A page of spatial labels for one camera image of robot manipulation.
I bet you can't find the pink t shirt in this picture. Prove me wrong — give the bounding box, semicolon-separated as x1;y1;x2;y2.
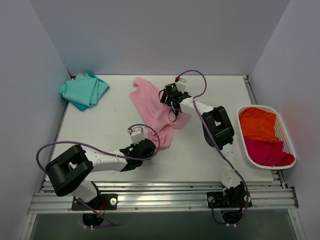
130;77;191;150

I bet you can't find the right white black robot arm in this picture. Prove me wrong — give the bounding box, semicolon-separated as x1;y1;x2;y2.
158;83;242;207

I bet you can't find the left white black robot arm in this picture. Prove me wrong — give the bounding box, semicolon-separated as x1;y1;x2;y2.
44;138;157;210

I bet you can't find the teal folded t shirt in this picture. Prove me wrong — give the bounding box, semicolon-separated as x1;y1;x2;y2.
59;72;110;112

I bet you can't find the orange t shirt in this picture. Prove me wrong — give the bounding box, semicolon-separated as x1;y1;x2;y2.
238;107;279;144

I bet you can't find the magenta t shirt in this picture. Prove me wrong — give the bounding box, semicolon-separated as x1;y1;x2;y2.
244;138;296;167

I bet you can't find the white plastic basket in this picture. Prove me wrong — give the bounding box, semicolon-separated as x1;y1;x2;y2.
237;105;296;170

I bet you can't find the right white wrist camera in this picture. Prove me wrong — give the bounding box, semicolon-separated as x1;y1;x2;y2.
175;77;187;93

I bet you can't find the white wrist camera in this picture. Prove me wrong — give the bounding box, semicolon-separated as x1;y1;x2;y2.
175;77;187;93
127;126;145;145

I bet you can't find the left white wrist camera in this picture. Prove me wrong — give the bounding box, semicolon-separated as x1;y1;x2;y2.
127;126;145;145

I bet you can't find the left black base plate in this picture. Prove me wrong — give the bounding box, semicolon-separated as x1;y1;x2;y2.
71;193;118;211

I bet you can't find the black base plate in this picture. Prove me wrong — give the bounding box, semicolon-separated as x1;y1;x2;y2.
71;193;118;211
206;189;247;209

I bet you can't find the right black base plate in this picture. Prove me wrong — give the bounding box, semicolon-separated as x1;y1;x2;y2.
206;189;247;209

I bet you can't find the aluminium rail frame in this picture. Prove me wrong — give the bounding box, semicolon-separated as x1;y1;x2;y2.
19;74;307;240

